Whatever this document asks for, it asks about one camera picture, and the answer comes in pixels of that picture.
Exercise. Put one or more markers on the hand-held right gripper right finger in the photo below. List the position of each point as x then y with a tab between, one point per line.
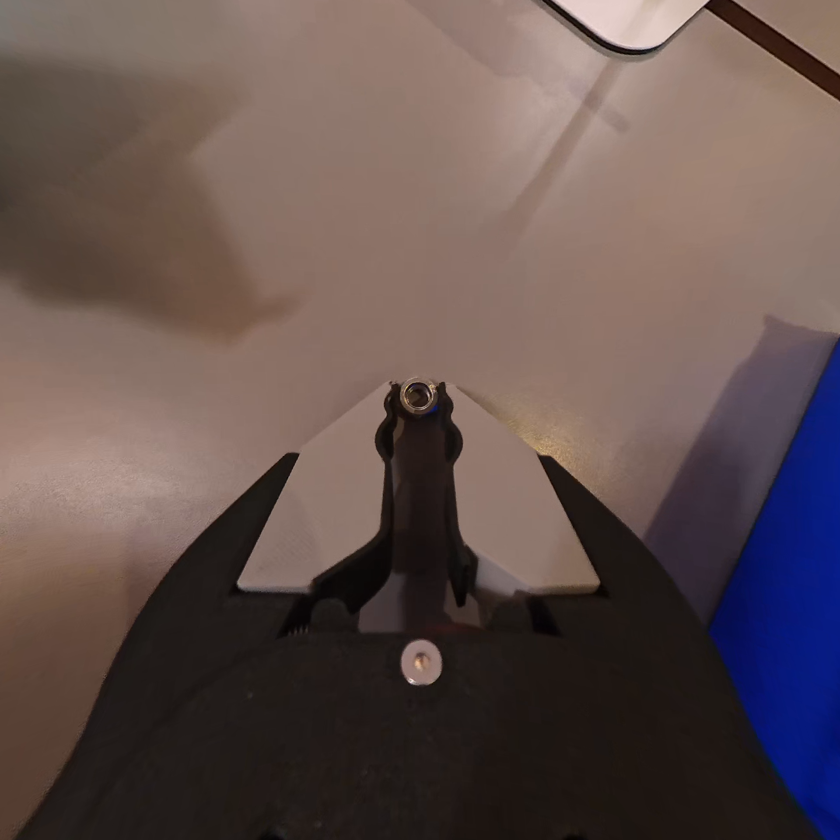
525	518

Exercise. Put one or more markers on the blue plastic bin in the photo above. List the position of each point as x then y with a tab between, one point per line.
787	623

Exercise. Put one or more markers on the silver hex nut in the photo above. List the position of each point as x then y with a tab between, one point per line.
417	396

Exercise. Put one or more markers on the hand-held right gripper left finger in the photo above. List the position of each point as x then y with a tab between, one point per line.
321	512

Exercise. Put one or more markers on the white tablet stand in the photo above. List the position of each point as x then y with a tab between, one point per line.
630	23

